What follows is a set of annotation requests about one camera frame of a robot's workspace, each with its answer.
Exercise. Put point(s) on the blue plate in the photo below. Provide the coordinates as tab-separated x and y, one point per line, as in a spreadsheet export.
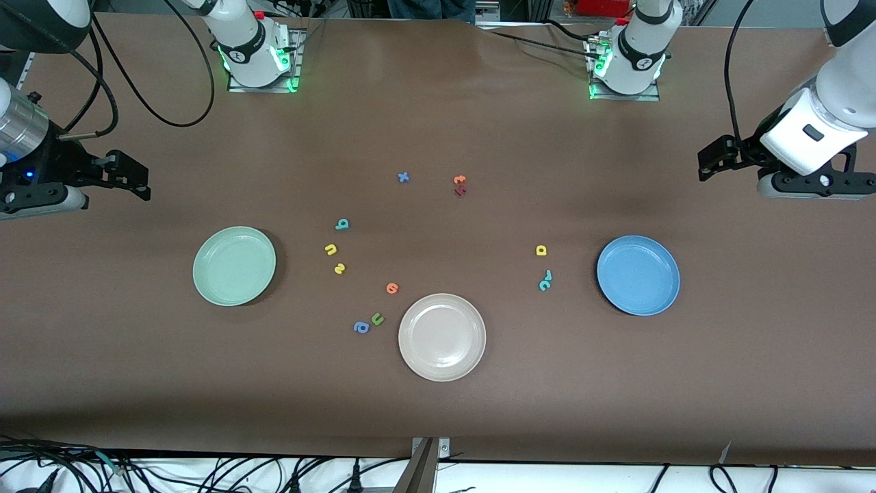
636	287

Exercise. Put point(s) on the beige plate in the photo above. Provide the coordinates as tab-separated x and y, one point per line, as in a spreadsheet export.
441	339

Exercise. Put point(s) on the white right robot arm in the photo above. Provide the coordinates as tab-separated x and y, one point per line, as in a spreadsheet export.
246	48

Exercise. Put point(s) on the green plate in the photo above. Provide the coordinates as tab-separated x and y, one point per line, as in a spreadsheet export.
226	274

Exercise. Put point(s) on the aluminium frame rail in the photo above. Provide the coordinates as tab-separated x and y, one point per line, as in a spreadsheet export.
27	68

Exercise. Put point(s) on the red box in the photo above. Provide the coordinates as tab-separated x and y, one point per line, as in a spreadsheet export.
602	7

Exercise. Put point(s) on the blue foam letter a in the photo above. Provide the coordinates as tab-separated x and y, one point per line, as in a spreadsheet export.
357	327

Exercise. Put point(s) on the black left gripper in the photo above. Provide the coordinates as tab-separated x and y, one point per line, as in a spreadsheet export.
746	152

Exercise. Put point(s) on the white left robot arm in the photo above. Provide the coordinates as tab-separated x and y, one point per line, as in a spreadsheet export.
845	89

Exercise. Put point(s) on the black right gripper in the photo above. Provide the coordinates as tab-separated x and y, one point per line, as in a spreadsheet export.
60	166

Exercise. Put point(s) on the metal table bracket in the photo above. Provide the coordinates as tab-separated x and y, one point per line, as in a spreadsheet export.
424	472

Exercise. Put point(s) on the brown table cover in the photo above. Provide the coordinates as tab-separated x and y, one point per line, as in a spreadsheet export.
479	424

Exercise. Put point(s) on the person in blue jeans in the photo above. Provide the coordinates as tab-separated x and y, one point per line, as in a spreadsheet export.
417	7

